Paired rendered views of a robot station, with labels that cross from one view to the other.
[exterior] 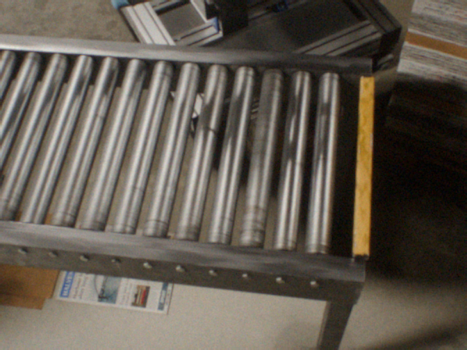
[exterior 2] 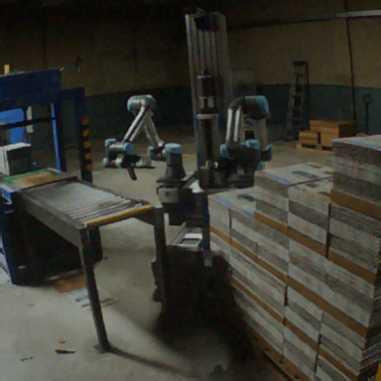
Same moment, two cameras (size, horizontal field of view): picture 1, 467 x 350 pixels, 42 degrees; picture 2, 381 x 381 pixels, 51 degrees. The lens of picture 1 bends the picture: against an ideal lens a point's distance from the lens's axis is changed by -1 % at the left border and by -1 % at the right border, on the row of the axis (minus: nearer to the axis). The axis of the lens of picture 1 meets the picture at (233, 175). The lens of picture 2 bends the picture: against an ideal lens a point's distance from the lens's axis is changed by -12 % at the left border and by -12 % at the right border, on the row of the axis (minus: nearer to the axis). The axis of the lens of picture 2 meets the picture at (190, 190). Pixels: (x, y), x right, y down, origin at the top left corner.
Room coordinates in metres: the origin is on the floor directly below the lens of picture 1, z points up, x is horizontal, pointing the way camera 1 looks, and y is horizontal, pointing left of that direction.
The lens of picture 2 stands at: (-0.89, -2.04, 1.51)
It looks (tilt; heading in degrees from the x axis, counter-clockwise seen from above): 14 degrees down; 39
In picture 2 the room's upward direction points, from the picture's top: 4 degrees counter-clockwise
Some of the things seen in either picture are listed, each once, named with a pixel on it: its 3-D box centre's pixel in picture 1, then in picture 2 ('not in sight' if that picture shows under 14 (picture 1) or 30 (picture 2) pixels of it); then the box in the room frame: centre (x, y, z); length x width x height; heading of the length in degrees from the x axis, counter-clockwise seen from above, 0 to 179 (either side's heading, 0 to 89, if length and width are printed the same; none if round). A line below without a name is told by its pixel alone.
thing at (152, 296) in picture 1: (120, 266); (90, 297); (0.83, 0.40, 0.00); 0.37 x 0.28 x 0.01; 77
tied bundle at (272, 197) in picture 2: not in sight; (303, 196); (0.94, -1.21, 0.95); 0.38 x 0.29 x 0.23; 151
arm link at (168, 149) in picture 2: not in sight; (173, 153); (1.48, 0.04, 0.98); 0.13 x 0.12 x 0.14; 90
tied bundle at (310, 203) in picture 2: not in sight; (340, 212); (0.79, -1.47, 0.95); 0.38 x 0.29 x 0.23; 149
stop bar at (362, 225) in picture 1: (365, 160); (119, 215); (0.65, -0.27, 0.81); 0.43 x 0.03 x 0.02; 167
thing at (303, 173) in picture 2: not in sight; (302, 172); (0.94, -1.21, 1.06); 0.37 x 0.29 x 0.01; 151
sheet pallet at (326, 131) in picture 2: not in sight; (328, 135); (7.53, 1.10, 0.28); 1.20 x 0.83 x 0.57; 77
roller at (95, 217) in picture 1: (117, 142); (82, 203); (0.78, 0.25, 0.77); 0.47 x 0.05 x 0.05; 167
